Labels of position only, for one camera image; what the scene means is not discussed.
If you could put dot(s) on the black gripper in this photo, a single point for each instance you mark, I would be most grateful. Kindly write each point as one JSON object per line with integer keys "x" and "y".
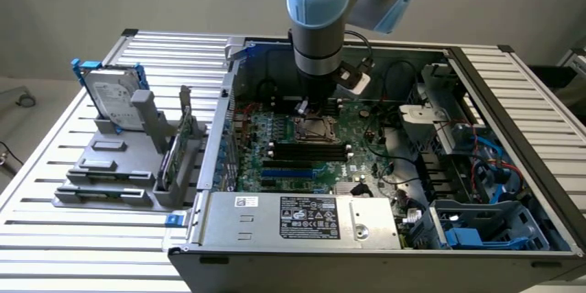
{"x": 316, "y": 87}

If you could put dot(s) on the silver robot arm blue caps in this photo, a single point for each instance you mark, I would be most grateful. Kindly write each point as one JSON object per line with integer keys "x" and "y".
{"x": 315, "y": 1}

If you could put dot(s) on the CPU socket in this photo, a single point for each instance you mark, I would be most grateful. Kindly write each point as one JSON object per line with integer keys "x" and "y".
{"x": 316, "y": 130}

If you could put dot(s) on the silver coin battery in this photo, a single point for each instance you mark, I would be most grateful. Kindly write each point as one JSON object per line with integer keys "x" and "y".
{"x": 363, "y": 113}

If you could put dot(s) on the black RAM slot bank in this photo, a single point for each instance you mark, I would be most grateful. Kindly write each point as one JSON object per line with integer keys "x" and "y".
{"x": 309, "y": 151}

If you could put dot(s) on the green motherboard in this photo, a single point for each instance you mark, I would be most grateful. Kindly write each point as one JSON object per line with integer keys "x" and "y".
{"x": 361, "y": 142}

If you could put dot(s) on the black expansion slot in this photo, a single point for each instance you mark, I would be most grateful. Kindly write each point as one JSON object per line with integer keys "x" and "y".
{"x": 288, "y": 164}

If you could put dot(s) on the blue expansion slot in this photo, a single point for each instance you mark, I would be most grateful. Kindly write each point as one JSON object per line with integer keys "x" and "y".
{"x": 285, "y": 172}

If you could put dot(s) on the silver metal drive cage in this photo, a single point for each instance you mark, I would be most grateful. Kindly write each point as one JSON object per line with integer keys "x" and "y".
{"x": 439, "y": 118}

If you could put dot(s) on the silver chipset heat sink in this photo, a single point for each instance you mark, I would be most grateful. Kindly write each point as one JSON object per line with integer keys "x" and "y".
{"x": 349, "y": 189}

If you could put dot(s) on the green graphics card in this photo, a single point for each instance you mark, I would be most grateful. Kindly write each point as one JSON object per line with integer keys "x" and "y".
{"x": 176, "y": 149}

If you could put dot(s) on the blue hard disk caddy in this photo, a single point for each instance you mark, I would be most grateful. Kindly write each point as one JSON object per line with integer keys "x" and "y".
{"x": 138, "y": 78}

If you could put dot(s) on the silver power supply unit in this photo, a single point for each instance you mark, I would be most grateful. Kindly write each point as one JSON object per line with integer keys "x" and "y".
{"x": 292, "y": 221}

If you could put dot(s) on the silver hard disk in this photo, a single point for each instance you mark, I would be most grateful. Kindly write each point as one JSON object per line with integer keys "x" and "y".
{"x": 112, "y": 95}

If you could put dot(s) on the open black PC case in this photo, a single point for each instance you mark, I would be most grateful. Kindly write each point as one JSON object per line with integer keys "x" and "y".
{"x": 503, "y": 155}

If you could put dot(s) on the grey parts rack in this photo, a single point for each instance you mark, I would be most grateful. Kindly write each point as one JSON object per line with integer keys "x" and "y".
{"x": 122, "y": 166}

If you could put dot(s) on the black box in background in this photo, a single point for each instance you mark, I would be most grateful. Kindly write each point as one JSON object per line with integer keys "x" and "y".
{"x": 555, "y": 75}

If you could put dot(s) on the grey disk bay cage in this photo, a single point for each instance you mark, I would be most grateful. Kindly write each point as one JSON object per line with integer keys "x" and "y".
{"x": 484, "y": 219}

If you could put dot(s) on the blue disk caddy in bay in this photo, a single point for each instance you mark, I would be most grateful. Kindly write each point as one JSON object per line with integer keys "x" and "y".
{"x": 467, "y": 238}

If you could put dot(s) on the RAM stick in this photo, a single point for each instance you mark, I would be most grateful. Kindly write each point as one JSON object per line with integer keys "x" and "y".
{"x": 102, "y": 195}

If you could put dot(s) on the caster wheel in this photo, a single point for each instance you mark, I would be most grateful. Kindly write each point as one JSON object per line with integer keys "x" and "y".
{"x": 25, "y": 99}

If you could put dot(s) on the white black wrist camera box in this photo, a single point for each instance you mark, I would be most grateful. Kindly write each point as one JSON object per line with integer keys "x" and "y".
{"x": 352, "y": 79}

